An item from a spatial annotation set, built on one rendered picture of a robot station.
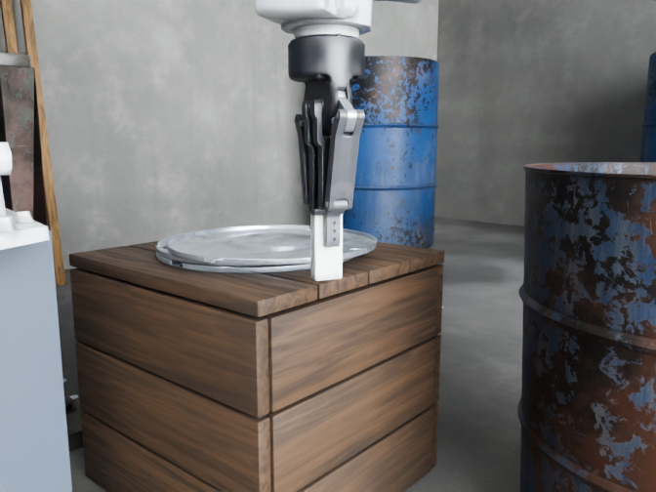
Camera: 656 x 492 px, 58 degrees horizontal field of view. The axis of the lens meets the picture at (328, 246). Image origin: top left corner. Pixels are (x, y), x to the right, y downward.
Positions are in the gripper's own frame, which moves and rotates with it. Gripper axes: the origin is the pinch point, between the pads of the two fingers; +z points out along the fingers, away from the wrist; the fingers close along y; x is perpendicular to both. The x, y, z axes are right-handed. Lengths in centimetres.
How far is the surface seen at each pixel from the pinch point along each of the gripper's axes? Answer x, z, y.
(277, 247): 0.0, 3.1, 17.4
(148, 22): -5, -60, 218
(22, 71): 31, -21, 46
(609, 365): -24.5, 11.4, -14.3
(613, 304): -24.3, 5.0, -14.4
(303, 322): 1.3, 9.2, 3.9
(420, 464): -21.4, 37.5, 15.9
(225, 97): -40, -31, 233
